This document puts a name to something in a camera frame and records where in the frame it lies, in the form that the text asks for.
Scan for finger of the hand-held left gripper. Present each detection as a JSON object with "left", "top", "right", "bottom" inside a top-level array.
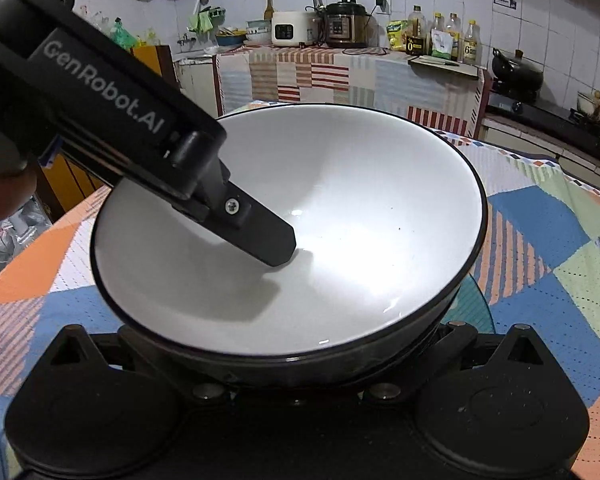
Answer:
[{"left": 199, "top": 160, "right": 297, "bottom": 268}]

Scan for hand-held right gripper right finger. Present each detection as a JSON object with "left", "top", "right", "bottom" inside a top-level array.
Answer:
[{"left": 369, "top": 321, "right": 559, "bottom": 402}]

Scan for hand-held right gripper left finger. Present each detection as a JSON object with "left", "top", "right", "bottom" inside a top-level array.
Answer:
[{"left": 45, "top": 324, "right": 231, "bottom": 403}]

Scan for white bowl dark rim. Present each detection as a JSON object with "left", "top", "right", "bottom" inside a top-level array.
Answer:
[{"left": 90, "top": 102, "right": 488, "bottom": 388}]

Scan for stack of small bowls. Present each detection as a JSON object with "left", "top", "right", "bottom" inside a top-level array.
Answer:
[{"left": 245, "top": 19, "right": 273, "bottom": 45}]

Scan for person's left hand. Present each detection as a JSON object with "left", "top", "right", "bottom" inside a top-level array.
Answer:
[{"left": 0, "top": 162, "right": 38, "bottom": 251}]

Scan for green plastic bag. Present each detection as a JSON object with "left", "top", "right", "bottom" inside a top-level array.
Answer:
[{"left": 111, "top": 19, "right": 138, "bottom": 51}]

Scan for green hanging cloth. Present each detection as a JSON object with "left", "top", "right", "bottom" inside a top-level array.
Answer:
[{"left": 189, "top": 6, "right": 227, "bottom": 35}]

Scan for blue basin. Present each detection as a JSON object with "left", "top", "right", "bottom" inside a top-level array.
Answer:
[{"left": 215, "top": 29, "right": 247, "bottom": 47}]

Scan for colourful patchwork tablecloth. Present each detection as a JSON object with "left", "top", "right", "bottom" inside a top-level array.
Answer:
[{"left": 0, "top": 102, "right": 600, "bottom": 480}]

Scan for striped patchwork counter cloth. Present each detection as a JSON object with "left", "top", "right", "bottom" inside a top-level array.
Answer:
[{"left": 214, "top": 44, "right": 486, "bottom": 137}]

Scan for white rice cooker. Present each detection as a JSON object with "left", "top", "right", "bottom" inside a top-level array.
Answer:
[{"left": 271, "top": 10, "right": 322, "bottom": 47}]

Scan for white lower cabinet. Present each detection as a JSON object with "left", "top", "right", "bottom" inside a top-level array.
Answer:
[{"left": 480, "top": 115, "right": 600, "bottom": 193}]

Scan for black pressure cooker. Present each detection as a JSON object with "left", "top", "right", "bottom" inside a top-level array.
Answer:
[{"left": 324, "top": 0, "right": 370, "bottom": 49}]

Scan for yellow food packet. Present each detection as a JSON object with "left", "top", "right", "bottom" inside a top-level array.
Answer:
[{"left": 386, "top": 20, "right": 412, "bottom": 52}]

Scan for black gas stove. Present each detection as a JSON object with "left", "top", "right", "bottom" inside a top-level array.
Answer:
[{"left": 486, "top": 89, "right": 600, "bottom": 171}]

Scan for cutting board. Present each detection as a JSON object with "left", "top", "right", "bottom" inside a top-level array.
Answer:
[{"left": 409, "top": 55, "right": 481, "bottom": 79}]

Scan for dark sauce bottle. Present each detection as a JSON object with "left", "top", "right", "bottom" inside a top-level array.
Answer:
[{"left": 407, "top": 6, "right": 428, "bottom": 56}]

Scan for oil bottles on counter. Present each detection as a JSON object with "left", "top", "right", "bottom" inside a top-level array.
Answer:
[{"left": 430, "top": 12, "right": 453, "bottom": 58}]

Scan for floral ceramic pot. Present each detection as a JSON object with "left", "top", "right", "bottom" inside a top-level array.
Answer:
[{"left": 577, "top": 91, "right": 600, "bottom": 126}]

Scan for black wok with lid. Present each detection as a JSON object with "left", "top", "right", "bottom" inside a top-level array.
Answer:
[{"left": 491, "top": 48, "right": 545, "bottom": 95}]

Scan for clear oil bottle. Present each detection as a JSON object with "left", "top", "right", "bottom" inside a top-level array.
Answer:
[{"left": 445, "top": 12, "right": 464, "bottom": 61}]

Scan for yellow oil bottle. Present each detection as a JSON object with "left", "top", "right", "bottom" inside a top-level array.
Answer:
[{"left": 462, "top": 20, "right": 482, "bottom": 66}]

